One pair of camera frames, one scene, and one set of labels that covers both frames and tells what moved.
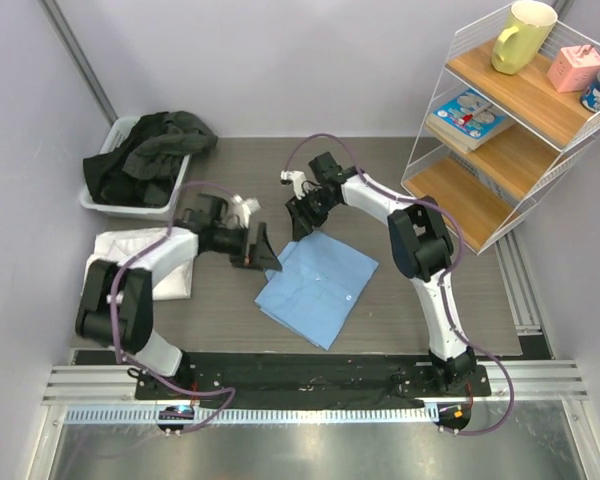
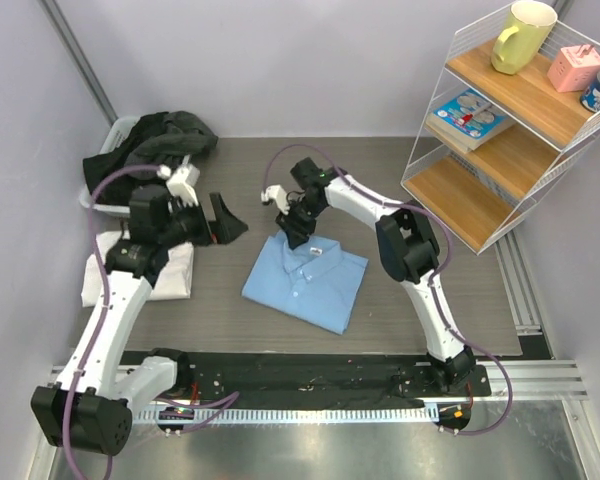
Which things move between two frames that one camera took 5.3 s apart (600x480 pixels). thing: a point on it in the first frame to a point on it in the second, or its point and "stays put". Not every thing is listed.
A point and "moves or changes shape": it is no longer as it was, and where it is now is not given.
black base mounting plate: (223, 381) stays put
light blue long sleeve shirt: (319, 283) moves or changes shape
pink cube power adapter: (575, 68) stays put
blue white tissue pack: (469, 121) stays put
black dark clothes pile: (142, 168) stays put
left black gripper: (261, 254) to (226, 227)
